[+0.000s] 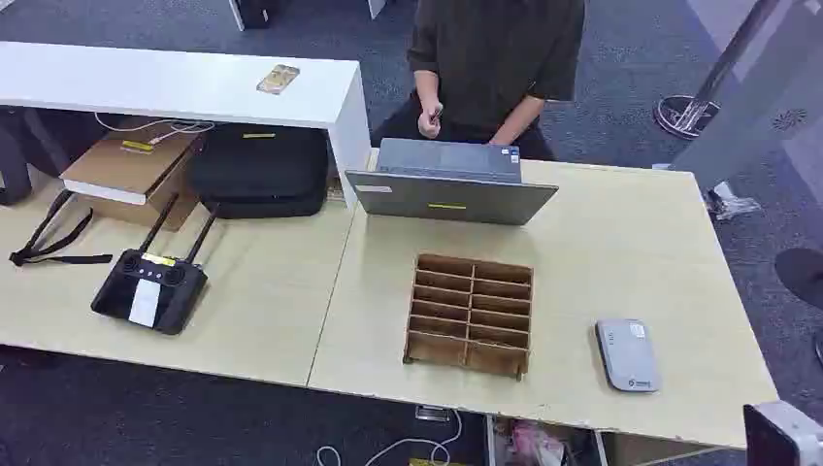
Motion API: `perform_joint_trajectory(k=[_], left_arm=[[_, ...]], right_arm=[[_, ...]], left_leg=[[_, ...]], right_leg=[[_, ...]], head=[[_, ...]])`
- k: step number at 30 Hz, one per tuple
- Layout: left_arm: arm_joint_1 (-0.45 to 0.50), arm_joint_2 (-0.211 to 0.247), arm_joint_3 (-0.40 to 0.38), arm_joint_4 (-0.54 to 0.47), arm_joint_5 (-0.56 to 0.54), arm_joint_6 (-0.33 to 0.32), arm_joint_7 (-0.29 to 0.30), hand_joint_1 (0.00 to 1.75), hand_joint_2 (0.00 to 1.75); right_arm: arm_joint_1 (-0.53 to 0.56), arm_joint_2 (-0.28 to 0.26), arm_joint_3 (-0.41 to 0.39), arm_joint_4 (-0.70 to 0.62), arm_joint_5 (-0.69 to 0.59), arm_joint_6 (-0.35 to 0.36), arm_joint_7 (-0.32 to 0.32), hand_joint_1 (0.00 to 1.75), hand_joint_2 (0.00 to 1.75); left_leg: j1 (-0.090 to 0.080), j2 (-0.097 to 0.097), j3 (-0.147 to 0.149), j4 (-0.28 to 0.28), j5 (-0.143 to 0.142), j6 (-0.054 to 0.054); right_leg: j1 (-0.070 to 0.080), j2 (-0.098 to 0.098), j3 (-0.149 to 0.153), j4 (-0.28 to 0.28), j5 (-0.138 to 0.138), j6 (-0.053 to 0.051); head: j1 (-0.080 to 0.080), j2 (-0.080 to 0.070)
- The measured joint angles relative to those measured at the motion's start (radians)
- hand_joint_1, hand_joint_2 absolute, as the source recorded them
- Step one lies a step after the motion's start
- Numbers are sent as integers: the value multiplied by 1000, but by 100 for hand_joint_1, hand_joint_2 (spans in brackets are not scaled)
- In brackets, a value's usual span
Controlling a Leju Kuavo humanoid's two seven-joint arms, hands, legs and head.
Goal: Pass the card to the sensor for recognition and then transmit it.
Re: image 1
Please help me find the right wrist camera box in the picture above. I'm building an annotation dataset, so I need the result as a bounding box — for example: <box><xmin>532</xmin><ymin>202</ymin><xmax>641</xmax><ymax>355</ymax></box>
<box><xmin>742</xmin><ymin>399</ymin><xmax>823</xmax><ymax>466</ymax></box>

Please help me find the small grey flat device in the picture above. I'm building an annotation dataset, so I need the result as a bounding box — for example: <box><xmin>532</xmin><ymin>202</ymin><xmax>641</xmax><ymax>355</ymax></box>
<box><xmin>594</xmin><ymin>317</ymin><xmax>663</xmax><ymax>395</ymax></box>

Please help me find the black remote controller with antennas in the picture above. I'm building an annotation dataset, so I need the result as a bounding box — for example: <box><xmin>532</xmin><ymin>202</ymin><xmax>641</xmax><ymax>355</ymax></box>
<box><xmin>89</xmin><ymin>191</ymin><xmax>220</xmax><ymax>337</ymax></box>

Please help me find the black strap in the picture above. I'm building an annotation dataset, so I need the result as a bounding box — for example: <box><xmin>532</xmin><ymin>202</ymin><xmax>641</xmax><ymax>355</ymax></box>
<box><xmin>8</xmin><ymin>188</ymin><xmax>115</xmax><ymax>268</ymax></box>

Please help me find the black bag under shelf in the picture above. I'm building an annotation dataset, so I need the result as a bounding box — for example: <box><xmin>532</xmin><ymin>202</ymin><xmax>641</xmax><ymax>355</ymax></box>
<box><xmin>0</xmin><ymin>106</ymin><xmax>110</xmax><ymax>208</ymax></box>

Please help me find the person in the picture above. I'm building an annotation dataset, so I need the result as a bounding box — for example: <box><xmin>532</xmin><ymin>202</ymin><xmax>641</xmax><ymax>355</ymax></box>
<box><xmin>369</xmin><ymin>0</ymin><xmax>587</xmax><ymax>162</ymax></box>

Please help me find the pink plastic bag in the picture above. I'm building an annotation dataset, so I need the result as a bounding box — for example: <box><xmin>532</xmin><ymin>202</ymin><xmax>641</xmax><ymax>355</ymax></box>
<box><xmin>506</xmin><ymin>420</ymin><xmax>569</xmax><ymax>466</ymax></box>

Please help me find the white furniture leg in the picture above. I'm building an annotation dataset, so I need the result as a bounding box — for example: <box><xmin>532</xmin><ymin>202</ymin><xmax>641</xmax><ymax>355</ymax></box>
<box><xmin>227</xmin><ymin>0</ymin><xmax>279</xmax><ymax>32</ymax></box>

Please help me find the grey laptop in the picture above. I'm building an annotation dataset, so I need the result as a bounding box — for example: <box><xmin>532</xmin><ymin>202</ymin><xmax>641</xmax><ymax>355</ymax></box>
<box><xmin>344</xmin><ymin>137</ymin><xmax>560</xmax><ymax>227</ymax></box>

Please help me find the white floor cable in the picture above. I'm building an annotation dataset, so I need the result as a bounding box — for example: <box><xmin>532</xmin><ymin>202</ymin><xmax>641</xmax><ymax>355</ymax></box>
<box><xmin>313</xmin><ymin>408</ymin><xmax>465</xmax><ymax>466</ymax></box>

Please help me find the black carrying bag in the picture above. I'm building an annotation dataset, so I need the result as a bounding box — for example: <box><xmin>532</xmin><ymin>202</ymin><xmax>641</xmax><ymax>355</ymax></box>
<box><xmin>188</xmin><ymin>121</ymin><xmax>331</xmax><ymax>220</ymax></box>

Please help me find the brown cardboard box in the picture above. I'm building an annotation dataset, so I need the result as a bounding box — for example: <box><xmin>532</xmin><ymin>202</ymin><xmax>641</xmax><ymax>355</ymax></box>
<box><xmin>59</xmin><ymin>116</ymin><xmax>207</xmax><ymax>233</ymax></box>

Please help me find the white desk shelf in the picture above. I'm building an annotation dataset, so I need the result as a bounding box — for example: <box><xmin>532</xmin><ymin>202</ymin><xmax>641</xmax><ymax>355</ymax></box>
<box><xmin>0</xmin><ymin>40</ymin><xmax>373</xmax><ymax>211</ymax></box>

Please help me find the person's right hand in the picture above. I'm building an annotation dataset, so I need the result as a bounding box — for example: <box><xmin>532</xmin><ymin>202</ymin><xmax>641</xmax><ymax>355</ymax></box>
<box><xmin>416</xmin><ymin>102</ymin><xmax>445</xmax><ymax>140</ymax></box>

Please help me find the crumpled clear plastic wrap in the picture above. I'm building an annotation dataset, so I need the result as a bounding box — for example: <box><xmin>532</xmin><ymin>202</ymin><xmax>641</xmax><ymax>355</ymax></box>
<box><xmin>705</xmin><ymin>181</ymin><xmax>764</xmax><ymax>222</ymax></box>

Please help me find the black round chair base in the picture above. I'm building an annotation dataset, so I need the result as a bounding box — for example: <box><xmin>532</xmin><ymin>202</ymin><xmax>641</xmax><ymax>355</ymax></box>
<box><xmin>774</xmin><ymin>247</ymin><xmax>823</xmax><ymax>312</ymax></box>

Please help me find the wooden card box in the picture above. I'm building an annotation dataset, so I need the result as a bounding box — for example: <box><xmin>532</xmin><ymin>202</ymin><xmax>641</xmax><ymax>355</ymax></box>
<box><xmin>402</xmin><ymin>252</ymin><xmax>536</xmax><ymax>383</ymax></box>

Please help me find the grey partition panel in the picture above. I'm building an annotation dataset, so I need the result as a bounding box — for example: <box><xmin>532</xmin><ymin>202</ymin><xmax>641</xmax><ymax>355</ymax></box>
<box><xmin>668</xmin><ymin>0</ymin><xmax>823</xmax><ymax>194</ymax></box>

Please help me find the metal stanchion pole with base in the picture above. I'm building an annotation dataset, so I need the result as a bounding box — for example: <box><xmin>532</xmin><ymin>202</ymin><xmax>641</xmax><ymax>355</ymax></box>
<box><xmin>652</xmin><ymin>0</ymin><xmax>783</xmax><ymax>141</ymax></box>

